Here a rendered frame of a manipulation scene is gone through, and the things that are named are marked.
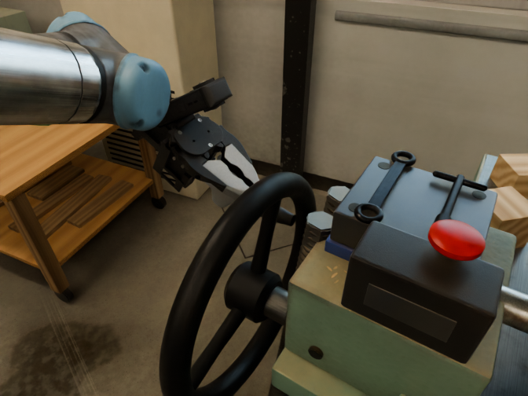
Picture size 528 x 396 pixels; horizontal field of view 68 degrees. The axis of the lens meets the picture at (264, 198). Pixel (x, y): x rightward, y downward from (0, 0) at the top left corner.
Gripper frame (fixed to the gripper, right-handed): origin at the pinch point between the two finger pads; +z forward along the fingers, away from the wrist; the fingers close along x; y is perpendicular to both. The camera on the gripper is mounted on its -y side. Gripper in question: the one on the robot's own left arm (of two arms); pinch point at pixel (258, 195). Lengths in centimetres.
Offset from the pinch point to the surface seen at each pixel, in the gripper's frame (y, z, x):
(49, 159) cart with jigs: 71, -57, -16
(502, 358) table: -18.3, 23.1, 11.3
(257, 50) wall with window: 53, -47, -103
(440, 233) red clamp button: -25.5, 10.8, 14.9
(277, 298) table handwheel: -2.1, 9.7, 10.8
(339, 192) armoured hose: -16.5, 6.0, 7.8
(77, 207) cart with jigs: 107, -54, -26
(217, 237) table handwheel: -10.5, 1.0, 15.8
